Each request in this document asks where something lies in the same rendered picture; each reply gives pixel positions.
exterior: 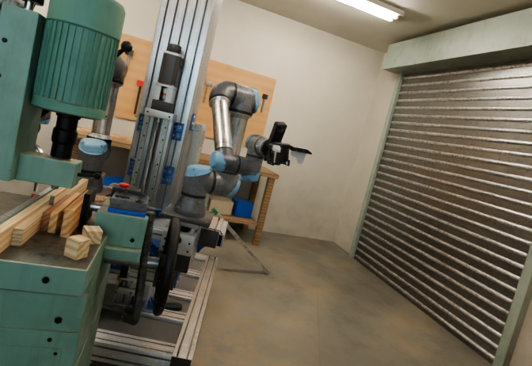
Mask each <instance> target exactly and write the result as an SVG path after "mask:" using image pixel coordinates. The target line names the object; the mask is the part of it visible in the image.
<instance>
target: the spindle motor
mask: <svg viewBox="0 0 532 366"><path fill-rule="evenodd" d="M125 15H126V13H125V10H124V7H123V6H122V5H121V4H119V3H118V2H117V1H115V0H50V1H49V5H48V10H47V18H46V19H47V20H46V22H45V27H44V35H43V39H42V44H41V49H40V57H39V62H38V67H37V71H36V79H35V84H34V88H33V95H32V100H31V104H32V105H35V106H36V107H38V108H40V109H45V110H47V111H51V112H57V113H61V114H64V115H68V116H76V117H80V118H85V119H90V120H104V119H105V113H106V111H105V110H106V109H107V105H108V98H109V94H110V89H111V85H112V78H113V74H114V70H115V65H116V58H117V54H118V50H119V46H120V44H119V42H120V39H121V35H122V31H123V26H124V19H125Z"/></svg>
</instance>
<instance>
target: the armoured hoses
mask: <svg viewBox="0 0 532 366"><path fill-rule="evenodd" d="M155 213H156V208H152V207H149V208H147V212H146V215H147V216H149V219H148V224H147V227H146V233H145V238H144V242H143V245H142V253H141V256H140V262H139V263H140V264H139V270H138V276H137V282H136V283H137V284H136V288H135V298H134V303H133V307H131V306H128V305H127V306H124V307H123V312H125V313H127V314H130V315H126V314H124V315H122V316H121V321H122V322H125V323H127V324H130V325H136V324H137V323H138V322H139V318H140V312H141V309H142V303H143V293H144V288H145V282H146V271H147V267H146V266H147V262H148V258H149V255H150V244H151V238H152V232H153V225H154V217H155Z"/></svg>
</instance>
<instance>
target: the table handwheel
mask: <svg viewBox="0 0 532 366"><path fill-rule="evenodd" d="M180 232H181V221H180V220H179V219H178V218H177V217H175V218H172V219H171V221H170V224H169V229H168V232H167V235H166V239H165V245H164V249H163V252H162V255H160V257H150V256H149V258H148V262H147V266H146V267H147V269H156V270H157V273H158V279H157V283H156V288H155V293H154V302H153V314H154V315H155V316H159V315H161V314H162V313H163V311H164V309H165V305H166V301H167V299H168V295H169V290H170V285H171V282H172V278H173V274H174V271H175V267H176V263H177V249H178V244H179V238H180ZM139 262H140V261H139ZM139 262H133V261H121V260H115V259H108V258H105V259H104V263H106V264H113V265H125V266H131V267H137V268H138V267H139V264H140V263H139Z"/></svg>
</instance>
